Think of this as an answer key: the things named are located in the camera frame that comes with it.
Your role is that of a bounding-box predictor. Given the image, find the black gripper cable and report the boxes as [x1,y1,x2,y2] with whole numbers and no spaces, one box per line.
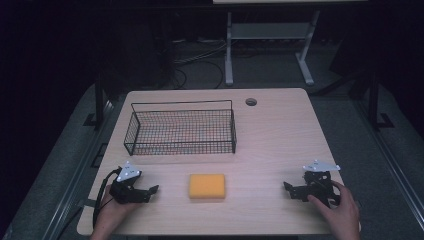
[92,167,122,230]

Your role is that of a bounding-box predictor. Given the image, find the person's right hand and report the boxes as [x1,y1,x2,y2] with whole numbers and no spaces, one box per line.
[306,181,362,235]

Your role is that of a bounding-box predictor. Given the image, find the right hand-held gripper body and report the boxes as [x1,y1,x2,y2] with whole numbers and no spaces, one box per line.
[290,159,341,208]

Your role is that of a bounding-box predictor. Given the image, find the aluminium floor rail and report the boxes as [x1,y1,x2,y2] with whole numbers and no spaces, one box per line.
[352,99,424,232]
[40,99,117,240]

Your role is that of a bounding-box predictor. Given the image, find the black metal post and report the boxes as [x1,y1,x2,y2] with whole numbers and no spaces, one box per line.
[367,70,396,132]
[82,71,107,131]

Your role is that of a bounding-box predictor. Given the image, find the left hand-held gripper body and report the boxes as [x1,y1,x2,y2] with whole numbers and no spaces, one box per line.
[109,161,151,205]

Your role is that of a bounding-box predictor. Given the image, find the black wire basket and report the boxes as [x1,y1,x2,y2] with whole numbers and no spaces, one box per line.
[123,99,238,157]

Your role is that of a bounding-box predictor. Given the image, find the bundle of floor cables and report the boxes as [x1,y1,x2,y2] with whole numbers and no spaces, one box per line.
[162,37,228,90]

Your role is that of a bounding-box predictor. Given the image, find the yellow sponge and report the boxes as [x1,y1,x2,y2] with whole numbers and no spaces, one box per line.
[188,173,227,201]

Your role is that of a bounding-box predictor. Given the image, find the white metal desk frame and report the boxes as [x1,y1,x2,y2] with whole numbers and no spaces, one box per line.
[224,9,322,87]

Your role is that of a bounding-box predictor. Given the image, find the person's left hand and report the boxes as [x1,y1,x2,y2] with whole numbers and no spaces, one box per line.
[94,184,143,236]

